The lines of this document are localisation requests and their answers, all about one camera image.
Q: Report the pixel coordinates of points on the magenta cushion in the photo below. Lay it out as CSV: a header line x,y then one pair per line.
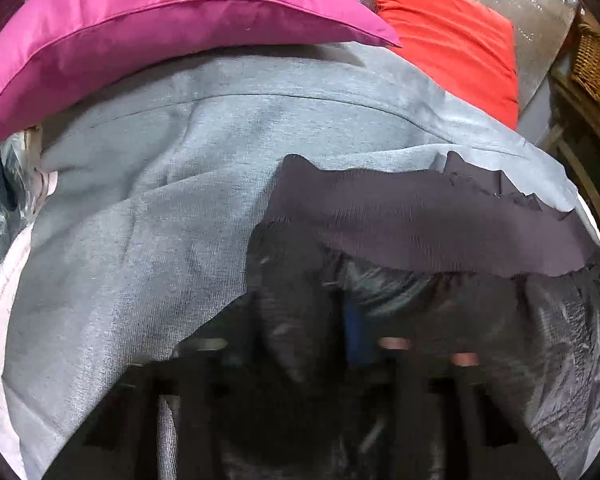
x,y
155,20

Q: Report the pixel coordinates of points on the grey knit garment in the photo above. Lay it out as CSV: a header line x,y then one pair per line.
x,y
155,210

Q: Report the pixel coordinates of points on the red cushion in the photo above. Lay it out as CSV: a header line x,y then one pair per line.
x,y
455,50

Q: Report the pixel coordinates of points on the clear plastic bag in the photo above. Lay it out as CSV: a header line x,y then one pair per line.
x,y
10,210

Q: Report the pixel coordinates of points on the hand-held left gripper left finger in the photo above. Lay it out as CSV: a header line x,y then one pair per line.
x,y
195,385

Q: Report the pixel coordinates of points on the glossy black jacket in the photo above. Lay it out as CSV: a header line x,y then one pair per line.
x,y
405,220

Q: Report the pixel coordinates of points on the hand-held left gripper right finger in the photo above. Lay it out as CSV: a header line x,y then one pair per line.
x,y
362,335

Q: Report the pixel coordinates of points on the silver foil mat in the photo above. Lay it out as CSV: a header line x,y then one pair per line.
x,y
530,5

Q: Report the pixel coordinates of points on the pink fleece garment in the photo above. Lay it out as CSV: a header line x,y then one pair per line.
x,y
0,335

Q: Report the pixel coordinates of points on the wooden sofa frame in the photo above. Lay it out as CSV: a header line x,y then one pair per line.
x,y
580,160

